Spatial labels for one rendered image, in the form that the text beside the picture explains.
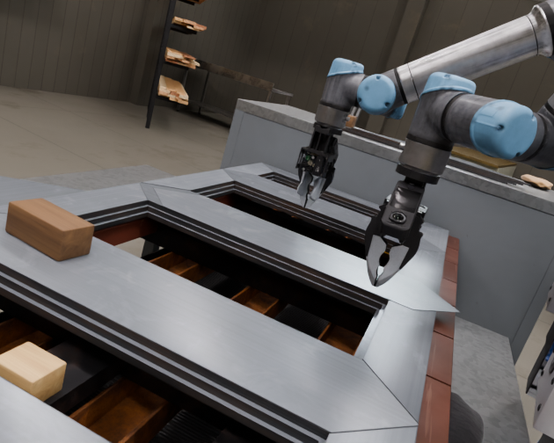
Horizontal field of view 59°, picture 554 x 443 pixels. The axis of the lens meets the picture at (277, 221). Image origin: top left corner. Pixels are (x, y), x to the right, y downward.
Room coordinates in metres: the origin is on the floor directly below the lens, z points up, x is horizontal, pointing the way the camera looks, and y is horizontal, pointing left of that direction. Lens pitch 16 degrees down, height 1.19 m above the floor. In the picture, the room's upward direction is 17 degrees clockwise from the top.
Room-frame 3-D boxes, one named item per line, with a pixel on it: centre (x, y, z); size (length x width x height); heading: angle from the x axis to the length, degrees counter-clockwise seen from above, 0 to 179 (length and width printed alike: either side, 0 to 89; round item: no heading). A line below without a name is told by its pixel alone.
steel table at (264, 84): (9.10, 1.41, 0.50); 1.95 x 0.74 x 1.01; 63
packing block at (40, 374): (0.47, 0.22, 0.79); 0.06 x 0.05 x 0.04; 73
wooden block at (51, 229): (0.69, 0.33, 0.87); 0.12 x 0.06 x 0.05; 67
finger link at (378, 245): (0.83, -0.19, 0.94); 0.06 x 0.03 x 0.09; 163
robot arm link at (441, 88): (0.82, -0.20, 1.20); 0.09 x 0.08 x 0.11; 28
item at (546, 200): (2.08, -0.42, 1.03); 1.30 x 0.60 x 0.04; 73
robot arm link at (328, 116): (1.20, -0.05, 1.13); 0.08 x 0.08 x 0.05
